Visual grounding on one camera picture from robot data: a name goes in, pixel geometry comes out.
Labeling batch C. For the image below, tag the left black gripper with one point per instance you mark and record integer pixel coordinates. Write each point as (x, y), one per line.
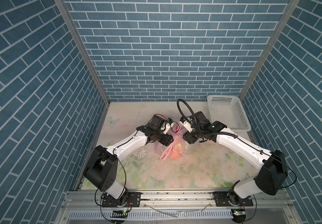
(166, 141)

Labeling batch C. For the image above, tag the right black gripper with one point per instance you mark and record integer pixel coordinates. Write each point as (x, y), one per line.
(187, 136)

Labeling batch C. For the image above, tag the pink plastic bag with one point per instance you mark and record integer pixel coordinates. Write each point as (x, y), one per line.
(177, 149)

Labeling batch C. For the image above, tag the white plastic mesh basket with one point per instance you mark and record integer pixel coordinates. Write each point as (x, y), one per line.
(229, 111)

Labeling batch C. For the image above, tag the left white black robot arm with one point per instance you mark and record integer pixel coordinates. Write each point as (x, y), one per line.
(102, 166)

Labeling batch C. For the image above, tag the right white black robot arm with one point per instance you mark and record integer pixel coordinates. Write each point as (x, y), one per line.
(271, 167)

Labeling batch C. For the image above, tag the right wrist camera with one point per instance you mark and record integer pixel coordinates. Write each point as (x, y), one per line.
(186, 124)

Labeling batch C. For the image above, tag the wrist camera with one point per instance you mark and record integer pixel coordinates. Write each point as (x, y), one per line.
(186, 124)
(168, 124)

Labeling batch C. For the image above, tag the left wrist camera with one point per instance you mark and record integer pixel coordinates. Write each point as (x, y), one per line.
(168, 124)

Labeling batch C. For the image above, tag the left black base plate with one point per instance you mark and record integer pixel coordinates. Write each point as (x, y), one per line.
(131, 199)

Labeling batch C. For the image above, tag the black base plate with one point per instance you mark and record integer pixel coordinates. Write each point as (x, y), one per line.
(131, 199)
(225, 198)

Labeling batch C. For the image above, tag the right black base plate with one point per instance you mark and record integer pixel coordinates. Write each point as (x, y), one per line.
(225, 198)

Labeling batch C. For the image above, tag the aluminium mounting rail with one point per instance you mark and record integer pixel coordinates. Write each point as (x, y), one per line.
(178, 198)

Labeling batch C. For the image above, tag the white slotted cable duct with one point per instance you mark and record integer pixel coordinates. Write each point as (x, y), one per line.
(151, 215)

